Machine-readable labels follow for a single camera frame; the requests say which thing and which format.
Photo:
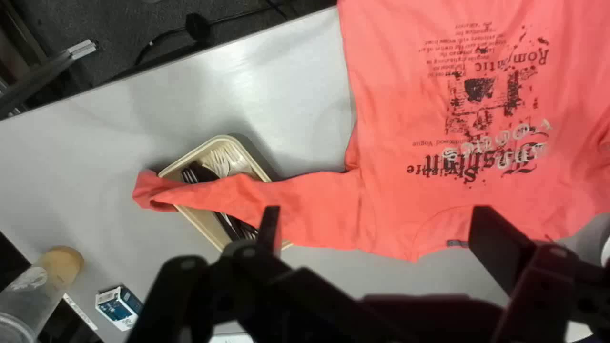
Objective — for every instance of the beige plastic tray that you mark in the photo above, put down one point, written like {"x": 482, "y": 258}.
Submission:
{"x": 221, "y": 155}

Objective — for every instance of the black plastic utensil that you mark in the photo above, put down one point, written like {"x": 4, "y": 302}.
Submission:
{"x": 196, "y": 172}

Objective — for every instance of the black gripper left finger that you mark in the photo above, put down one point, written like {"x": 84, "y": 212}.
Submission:
{"x": 191, "y": 298}

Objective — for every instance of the small blue white box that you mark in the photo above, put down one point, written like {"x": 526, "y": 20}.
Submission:
{"x": 116, "y": 308}

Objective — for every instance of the grey metal rail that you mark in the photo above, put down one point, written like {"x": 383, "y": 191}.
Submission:
{"x": 44, "y": 71}

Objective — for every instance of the clear plastic cup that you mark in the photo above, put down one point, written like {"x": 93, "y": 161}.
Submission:
{"x": 25, "y": 298}

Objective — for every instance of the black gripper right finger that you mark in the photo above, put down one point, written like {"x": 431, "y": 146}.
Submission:
{"x": 553, "y": 292}

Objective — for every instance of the peach printed sweatshirt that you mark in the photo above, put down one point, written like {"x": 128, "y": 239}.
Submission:
{"x": 412, "y": 191}

